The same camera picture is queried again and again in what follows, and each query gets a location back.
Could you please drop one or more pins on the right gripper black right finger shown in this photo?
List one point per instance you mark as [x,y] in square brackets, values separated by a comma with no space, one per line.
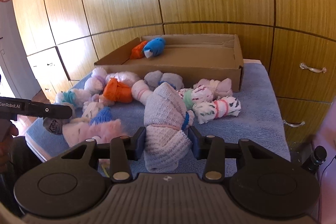
[214,150]

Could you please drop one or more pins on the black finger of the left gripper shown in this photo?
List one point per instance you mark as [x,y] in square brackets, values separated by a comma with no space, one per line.
[44,110]

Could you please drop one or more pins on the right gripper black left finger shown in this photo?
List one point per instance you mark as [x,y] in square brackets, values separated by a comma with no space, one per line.
[120,151]

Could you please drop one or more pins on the white fluffy sock teal band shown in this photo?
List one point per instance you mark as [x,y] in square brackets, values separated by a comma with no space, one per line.
[76,97]

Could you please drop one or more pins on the pink fluffy googly-eyed toy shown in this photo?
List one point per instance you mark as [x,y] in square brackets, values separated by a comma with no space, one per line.
[102,128]

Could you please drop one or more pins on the lilac and pink knit sock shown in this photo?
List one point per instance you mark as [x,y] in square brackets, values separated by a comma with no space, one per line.
[166,119]

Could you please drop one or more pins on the orange sock bundle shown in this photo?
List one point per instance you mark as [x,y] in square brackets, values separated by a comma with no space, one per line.
[117,92]
[137,51]

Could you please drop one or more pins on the blue sock with pink band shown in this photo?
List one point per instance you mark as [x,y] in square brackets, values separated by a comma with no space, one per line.
[154,47]

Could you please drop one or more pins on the person's left hand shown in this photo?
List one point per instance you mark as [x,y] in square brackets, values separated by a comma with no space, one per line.
[5,147]

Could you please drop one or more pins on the white sock with pink band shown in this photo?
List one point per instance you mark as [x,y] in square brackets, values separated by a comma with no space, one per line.
[219,108]

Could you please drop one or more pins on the blue towel bed cover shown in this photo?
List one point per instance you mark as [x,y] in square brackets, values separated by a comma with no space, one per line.
[259,120]

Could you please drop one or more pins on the pale pink rolled sock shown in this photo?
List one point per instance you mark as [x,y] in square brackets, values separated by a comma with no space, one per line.
[141,92]

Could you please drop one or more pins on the white and lilac sock bundle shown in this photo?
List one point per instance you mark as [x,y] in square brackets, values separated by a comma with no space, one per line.
[96,82]

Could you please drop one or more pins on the white sock with green band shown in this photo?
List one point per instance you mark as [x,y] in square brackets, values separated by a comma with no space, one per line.
[205,91]

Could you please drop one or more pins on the large pale pink fluffy sock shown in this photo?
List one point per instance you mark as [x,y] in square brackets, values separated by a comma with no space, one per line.
[128,78]

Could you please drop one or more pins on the grey sock bundle blue detail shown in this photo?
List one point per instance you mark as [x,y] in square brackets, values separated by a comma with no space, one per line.
[155,78]

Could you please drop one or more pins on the brown cardboard box tray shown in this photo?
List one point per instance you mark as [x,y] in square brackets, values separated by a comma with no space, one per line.
[193,57]

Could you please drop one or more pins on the wooden wardrobe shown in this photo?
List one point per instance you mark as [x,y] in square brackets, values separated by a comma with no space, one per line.
[63,38]

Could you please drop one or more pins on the metal wardrobe handle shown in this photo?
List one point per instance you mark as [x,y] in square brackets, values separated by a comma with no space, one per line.
[303,66]

